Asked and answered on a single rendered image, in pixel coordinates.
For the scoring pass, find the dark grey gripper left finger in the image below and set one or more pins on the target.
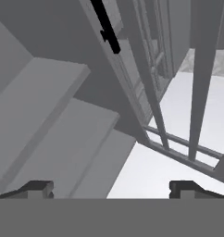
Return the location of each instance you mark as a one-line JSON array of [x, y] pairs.
[[36, 188]]

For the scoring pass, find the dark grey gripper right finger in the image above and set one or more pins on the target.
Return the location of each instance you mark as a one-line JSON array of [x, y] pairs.
[[186, 188]]

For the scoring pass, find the grey cabinet with shelves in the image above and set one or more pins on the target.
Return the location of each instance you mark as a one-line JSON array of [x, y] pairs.
[[52, 123]]

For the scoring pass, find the grey glazed cabinet door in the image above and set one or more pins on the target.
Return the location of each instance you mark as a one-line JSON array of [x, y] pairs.
[[129, 89]]

